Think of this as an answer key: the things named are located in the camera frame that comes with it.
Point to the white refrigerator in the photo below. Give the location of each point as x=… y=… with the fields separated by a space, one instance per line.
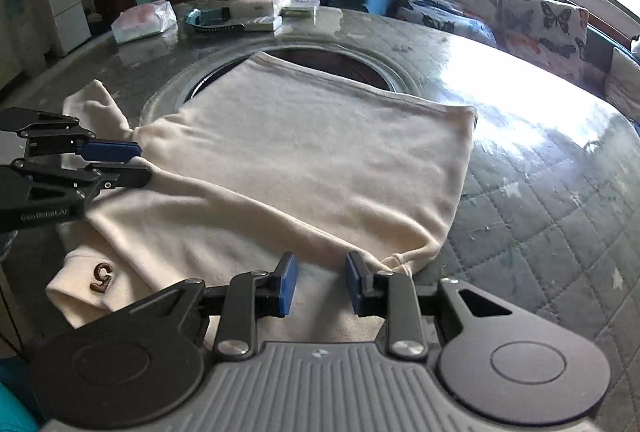
x=65 y=6

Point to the white pink tissue pack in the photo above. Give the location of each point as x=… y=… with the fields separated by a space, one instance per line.
x=142 y=21

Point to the butterfly print pillow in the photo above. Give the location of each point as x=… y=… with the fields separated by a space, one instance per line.
x=450 y=11
x=545 y=36

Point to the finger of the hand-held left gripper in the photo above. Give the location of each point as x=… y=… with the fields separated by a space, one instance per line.
x=110 y=150
x=125 y=176

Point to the flat white box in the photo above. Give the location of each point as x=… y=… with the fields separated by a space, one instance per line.
x=265 y=24

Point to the small clear flat box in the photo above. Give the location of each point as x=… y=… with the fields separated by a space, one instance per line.
x=300 y=7

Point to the grey cushion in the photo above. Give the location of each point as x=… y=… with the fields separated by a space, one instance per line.
x=625 y=86

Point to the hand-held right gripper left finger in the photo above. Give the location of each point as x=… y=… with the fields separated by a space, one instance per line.
x=289 y=284

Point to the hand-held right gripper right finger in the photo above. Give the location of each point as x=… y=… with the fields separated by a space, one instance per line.
x=356 y=284

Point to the dark teal tray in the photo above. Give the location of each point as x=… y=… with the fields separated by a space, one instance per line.
x=202 y=17

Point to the cream sweatshirt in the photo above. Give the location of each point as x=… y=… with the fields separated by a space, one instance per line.
x=300 y=161

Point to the teal cloth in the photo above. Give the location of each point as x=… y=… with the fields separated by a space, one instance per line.
x=15 y=402

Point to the round black hotplate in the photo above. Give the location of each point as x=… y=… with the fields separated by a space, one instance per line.
x=350 y=66

